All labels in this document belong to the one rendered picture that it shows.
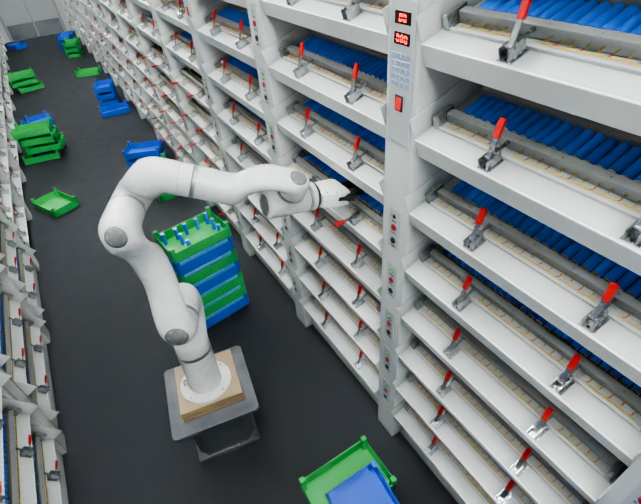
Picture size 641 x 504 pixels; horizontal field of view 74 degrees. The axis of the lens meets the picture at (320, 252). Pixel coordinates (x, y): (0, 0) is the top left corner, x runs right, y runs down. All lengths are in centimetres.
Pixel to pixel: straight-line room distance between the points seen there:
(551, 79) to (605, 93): 8
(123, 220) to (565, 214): 99
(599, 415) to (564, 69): 62
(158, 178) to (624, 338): 104
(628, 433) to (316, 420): 126
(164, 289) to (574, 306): 106
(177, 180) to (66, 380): 154
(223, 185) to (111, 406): 139
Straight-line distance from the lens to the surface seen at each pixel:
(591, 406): 101
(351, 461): 187
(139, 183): 119
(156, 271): 133
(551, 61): 77
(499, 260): 94
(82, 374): 247
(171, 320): 140
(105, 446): 218
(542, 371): 102
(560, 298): 89
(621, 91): 70
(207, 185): 117
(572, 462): 116
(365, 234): 128
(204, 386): 168
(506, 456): 133
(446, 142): 93
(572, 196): 80
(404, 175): 102
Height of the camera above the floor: 172
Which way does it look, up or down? 40 degrees down
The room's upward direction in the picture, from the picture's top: 5 degrees counter-clockwise
